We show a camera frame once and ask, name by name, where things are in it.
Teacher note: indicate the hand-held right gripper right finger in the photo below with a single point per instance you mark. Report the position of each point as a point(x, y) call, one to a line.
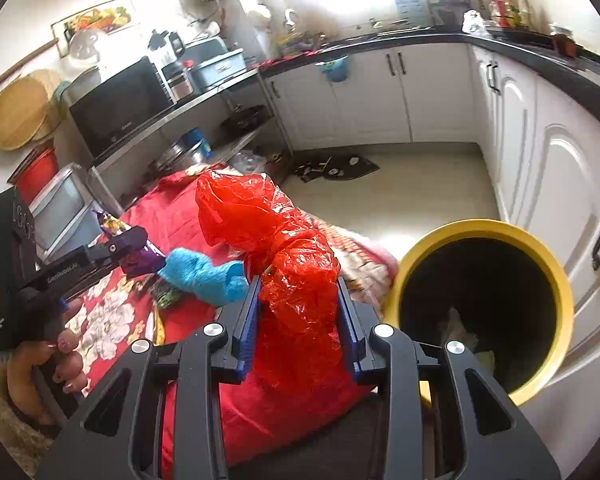
point(352, 340)

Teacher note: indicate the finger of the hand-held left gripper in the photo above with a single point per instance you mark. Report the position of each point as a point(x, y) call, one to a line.
point(125, 241)

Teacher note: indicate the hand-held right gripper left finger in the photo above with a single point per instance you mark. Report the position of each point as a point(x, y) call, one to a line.
point(245, 330)

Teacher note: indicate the purple snack wrapper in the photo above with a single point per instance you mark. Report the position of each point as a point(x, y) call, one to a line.
point(140, 260)

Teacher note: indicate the blue fuzzy cloth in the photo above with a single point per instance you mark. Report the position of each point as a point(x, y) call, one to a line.
point(200, 275)

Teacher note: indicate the red plastic bag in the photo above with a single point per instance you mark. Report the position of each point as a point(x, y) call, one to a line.
point(290, 270)

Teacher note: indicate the white plastic bag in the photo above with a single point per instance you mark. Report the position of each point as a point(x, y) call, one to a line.
point(455, 327)

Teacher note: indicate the yellow-rimmed trash bin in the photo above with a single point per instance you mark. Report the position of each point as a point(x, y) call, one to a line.
point(480, 227)

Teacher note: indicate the person's left forearm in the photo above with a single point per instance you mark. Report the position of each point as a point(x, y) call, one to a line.
point(10, 430)

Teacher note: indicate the person's left hand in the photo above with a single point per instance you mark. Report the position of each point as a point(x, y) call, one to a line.
point(35, 370)

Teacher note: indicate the red floral blanket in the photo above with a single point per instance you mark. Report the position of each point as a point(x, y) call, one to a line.
point(180, 205)

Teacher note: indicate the plastic drawer unit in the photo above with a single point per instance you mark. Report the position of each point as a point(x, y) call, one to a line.
point(65, 210)

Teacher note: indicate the small green wrapper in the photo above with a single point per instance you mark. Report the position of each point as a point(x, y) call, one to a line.
point(166, 297)

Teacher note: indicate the red bucket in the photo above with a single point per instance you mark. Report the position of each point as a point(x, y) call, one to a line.
point(37, 177)

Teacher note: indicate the steel basin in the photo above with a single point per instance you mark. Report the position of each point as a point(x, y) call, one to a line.
point(172, 157)

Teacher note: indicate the blue can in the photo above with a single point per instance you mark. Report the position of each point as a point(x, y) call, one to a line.
point(197, 141)

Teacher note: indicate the black microwave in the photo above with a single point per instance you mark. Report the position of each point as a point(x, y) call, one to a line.
point(120, 105)

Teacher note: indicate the round bamboo tray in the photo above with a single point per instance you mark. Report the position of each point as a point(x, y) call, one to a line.
point(17, 115)

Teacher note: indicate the metal shelf table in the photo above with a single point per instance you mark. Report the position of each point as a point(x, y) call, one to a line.
point(205, 97)

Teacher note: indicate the black pan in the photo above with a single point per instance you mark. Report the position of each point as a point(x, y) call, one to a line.
point(245, 119)

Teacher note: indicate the blender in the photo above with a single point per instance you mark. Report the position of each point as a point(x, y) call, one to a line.
point(172, 75)

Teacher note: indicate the dark floor mat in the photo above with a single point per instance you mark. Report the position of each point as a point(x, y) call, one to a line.
point(337, 167)

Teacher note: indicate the clear dome cover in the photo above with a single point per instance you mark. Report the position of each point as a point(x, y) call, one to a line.
point(87, 47)

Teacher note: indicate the grey-blue dish bin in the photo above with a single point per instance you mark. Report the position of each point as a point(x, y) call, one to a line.
point(217, 65)

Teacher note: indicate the wooden rolling pin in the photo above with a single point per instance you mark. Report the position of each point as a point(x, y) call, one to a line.
point(20, 67)

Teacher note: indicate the blue plastic bag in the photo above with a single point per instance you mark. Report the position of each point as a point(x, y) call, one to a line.
point(336, 70)

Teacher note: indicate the grey drawer organizer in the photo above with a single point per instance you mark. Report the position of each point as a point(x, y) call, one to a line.
point(412, 7)

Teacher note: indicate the clear crumpled plastic bag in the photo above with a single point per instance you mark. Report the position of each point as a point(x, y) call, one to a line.
point(476, 22)

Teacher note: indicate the row of condiment bottles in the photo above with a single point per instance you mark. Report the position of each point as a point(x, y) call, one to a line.
point(507, 10)

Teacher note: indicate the glass jar white lid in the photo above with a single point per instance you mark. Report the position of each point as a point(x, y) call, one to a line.
point(564, 41)

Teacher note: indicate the fruit wall picture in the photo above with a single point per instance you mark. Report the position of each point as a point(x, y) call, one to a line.
point(92, 17)

